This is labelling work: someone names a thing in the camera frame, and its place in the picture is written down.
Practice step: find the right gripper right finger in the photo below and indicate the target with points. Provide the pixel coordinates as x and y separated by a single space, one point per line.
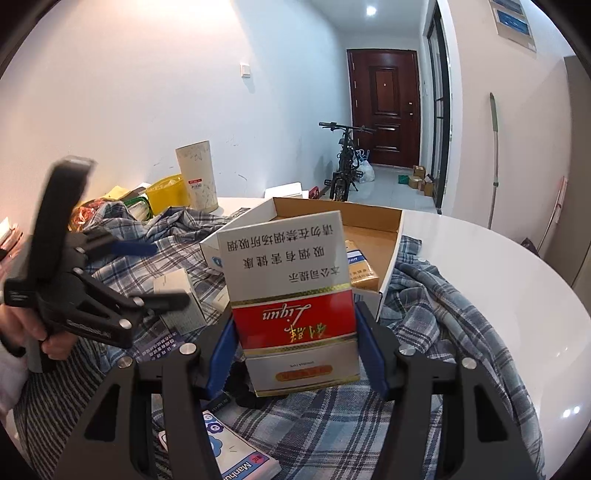
478 440

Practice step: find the yellow blue packet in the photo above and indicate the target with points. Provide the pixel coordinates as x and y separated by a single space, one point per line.
361 273

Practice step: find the red white cigarette carton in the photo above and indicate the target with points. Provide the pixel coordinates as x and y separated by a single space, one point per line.
292 302

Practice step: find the person's left hand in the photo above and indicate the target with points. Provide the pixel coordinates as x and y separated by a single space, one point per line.
19 325

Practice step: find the red snack packages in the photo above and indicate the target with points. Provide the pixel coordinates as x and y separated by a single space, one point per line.
83 214

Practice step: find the purple blue booklet box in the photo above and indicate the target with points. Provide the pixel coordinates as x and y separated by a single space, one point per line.
152 348

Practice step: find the white blue medicine box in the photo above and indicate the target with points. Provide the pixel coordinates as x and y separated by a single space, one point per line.
236 458

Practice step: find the small grey white box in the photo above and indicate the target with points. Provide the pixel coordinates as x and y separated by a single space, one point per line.
187 315

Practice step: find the yellow plastic bin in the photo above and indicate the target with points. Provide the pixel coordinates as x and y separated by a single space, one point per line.
167 192

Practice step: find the tall white cylinder canister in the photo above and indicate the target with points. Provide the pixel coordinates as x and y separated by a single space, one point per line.
197 170

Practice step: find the shallow cardboard tray box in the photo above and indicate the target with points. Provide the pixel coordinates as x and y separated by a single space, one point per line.
376 231

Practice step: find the white foam boxes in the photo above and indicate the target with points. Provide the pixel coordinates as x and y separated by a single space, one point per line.
290 190

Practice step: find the cardboard boxes on floor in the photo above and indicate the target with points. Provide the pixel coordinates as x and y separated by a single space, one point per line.
420 180

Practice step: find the black bicycle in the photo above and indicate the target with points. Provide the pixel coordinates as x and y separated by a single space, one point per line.
345 176

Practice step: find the white plastic bag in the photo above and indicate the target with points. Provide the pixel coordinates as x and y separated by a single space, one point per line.
365 172

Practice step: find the dark red entrance door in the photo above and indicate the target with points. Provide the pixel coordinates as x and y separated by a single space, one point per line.
385 100

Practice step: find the wall light switch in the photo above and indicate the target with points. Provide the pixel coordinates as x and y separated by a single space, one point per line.
245 71

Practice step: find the grey mop handle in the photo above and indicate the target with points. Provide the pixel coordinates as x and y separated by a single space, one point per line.
495 184

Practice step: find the wall electrical panel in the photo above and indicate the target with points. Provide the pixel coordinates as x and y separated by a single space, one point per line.
512 23

